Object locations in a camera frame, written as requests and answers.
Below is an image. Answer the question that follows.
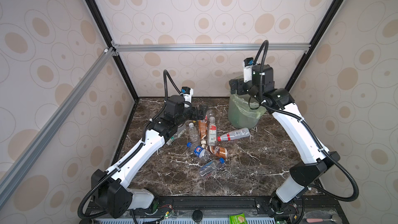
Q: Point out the orange label tea bottle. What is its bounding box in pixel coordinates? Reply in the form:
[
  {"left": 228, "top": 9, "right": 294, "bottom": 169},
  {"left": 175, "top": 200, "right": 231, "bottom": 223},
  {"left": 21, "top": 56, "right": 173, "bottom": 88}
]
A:
[{"left": 199, "top": 120, "right": 207, "bottom": 140}]

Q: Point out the red white label bottle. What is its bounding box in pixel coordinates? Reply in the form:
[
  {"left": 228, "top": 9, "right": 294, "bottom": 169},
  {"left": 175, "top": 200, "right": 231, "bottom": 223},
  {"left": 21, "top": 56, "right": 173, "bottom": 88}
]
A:
[{"left": 207, "top": 116, "right": 218, "bottom": 146}]

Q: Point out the brown label bottle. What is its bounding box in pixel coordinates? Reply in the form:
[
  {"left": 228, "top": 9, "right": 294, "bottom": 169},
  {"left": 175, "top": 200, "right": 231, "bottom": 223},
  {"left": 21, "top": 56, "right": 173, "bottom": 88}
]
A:
[{"left": 204, "top": 146, "right": 228, "bottom": 159}]

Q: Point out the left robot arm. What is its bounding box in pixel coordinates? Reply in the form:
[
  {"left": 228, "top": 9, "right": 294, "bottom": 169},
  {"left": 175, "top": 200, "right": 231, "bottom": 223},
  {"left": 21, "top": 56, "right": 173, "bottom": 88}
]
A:
[{"left": 77, "top": 87, "right": 207, "bottom": 219}]

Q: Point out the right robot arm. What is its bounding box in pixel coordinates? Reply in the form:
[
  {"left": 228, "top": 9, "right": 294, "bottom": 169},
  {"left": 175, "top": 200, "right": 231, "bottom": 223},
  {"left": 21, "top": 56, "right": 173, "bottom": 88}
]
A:
[{"left": 229, "top": 40, "right": 359, "bottom": 214}]

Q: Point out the green lined mesh waste bin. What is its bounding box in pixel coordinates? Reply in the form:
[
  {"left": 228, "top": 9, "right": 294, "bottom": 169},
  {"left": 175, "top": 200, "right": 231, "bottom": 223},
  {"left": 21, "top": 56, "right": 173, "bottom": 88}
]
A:
[{"left": 228, "top": 94, "right": 266, "bottom": 129}]

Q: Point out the small clear plain bottle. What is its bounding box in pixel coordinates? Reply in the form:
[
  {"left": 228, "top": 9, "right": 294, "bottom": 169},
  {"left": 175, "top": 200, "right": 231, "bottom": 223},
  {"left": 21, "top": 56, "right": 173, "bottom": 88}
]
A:
[{"left": 188, "top": 123, "right": 201, "bottom": 146}]

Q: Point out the green cap clear bottle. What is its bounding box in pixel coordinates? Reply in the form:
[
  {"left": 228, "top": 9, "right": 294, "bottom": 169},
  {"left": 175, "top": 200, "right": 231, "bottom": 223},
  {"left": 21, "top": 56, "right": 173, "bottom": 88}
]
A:
[{"left": 166, "top": 125, "right": 186, "bottom": 145}]

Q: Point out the blue cap round-label bottle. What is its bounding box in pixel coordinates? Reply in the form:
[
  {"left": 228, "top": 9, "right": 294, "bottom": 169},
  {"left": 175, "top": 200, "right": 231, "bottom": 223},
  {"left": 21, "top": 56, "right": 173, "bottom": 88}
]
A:
[{"left": 187, "top": 142, "right": 210, "bottom": 162}]

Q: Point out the red cap lying bottle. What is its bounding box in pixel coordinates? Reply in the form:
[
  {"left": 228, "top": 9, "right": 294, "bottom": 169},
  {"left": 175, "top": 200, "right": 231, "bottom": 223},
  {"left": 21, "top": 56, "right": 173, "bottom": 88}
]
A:
[{"left": 218, "top": 128, "right": 250, "bottom": 142}]

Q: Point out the crushed blue cap bottle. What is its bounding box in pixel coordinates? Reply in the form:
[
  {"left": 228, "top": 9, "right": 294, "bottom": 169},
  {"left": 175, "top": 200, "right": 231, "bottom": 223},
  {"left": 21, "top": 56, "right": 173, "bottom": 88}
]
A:
[{"left": 199, "top": 158, "right": 225, "bottom": 177}]

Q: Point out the black round knob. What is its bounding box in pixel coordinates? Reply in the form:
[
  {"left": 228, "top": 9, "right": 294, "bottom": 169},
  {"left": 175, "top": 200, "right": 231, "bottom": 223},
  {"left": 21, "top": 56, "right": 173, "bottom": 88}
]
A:
[{"left": 191, "top": 209, "right": 203, "bottom": 224}]

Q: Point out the green snack packet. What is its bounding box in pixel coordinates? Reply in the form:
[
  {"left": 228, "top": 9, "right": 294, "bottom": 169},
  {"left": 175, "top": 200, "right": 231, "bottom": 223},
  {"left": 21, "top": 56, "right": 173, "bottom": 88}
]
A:
[{"left": 229, "top": 213, "right": 248, "bottom": 224}]

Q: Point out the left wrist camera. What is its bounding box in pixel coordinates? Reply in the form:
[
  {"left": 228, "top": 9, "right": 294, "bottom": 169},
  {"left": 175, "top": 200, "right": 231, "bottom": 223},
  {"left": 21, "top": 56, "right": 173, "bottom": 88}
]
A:
[{"left": 181, "top": 86, "right": 193, "bottom": 103}]

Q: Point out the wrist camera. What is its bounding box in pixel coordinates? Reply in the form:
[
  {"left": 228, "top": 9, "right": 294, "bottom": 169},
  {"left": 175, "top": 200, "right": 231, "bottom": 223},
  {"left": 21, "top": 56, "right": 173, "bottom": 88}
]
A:
[
  {"left": 181, "top": 86, "right": 193, "bottom": 103},
  {"left": 243, "top": 58, "right": 255, "bottom": 83}
]

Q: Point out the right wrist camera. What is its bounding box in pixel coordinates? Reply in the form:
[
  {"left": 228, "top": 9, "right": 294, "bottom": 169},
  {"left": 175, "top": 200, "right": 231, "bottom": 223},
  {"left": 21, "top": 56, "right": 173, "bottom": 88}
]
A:
[{"left": 243, "top": 58, "right": 255, "bottom": 83}]

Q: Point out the horizontal aluminium rail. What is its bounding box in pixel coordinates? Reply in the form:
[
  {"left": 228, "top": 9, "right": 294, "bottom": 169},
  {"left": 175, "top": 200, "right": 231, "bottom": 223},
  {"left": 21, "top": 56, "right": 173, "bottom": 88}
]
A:
[{"left": 114, "top": 43, "right": 311, "bottom": 53}]

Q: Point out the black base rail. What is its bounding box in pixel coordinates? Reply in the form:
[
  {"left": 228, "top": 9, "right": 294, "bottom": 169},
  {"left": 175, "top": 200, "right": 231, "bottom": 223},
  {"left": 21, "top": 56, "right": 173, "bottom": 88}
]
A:
[{"left": 91, "top": 196, "right": 348, "bottom": 224}]

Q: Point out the pink handled tool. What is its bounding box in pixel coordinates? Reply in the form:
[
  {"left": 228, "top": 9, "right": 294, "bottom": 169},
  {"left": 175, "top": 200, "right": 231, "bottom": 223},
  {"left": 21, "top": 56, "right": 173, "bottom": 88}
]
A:
[{"left": 306, "top": 215, "right": 343, "bottom": 224}]

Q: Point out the left diagonal aluminium rail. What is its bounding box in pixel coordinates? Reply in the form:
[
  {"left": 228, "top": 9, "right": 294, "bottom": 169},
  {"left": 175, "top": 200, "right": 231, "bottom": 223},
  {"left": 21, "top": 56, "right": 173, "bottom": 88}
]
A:
[{"left": 1, "top": 47, "right": 115, "bottom": 208}]

